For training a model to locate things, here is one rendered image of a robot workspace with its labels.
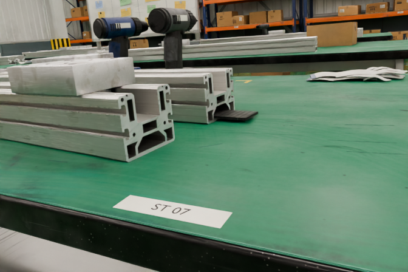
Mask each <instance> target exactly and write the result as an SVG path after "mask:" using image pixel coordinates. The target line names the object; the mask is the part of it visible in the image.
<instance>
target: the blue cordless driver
mask: <svg viewBox="0 0 408 272"><path fill-rule="evenodd" d="M148 27H149V25H148V23H147V22H146V21H141V20H139V18H136V17H131V18H130V17H113V18H97V19H96V20H95V21H94V22H93V32H94V34H95V36H96V37H97V38H98V39H111V42H109V53H113V55H114V58H124V57H128V49H130V40H129V39H128V38H129V37H132V36H140V35H141V33H143V32H145V31H147V30H148ZM138 69H141V68H140V67H134V70H138Z"/></svg>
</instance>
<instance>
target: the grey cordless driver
mask: <svg viewBox="0 0 408 272"><path fill-rule="evenodd" d="M197 21H198V19H196V17H195V16H194V15H193V13H191V11H189V10H185V9H182V8H155V9H153V10H152V11H151V12H150V13H149V16H148V24H149V27H150V29H151V30H152V31H153V32H155V33H160V34H164V33H165V38H163V42H164V61H165V69H194V68H193V67H183V61H182V35H183V34H185V32H187V31H190V30H191V29H192V28H193V27H194V25H195V24H196V22H197Z"/></svg>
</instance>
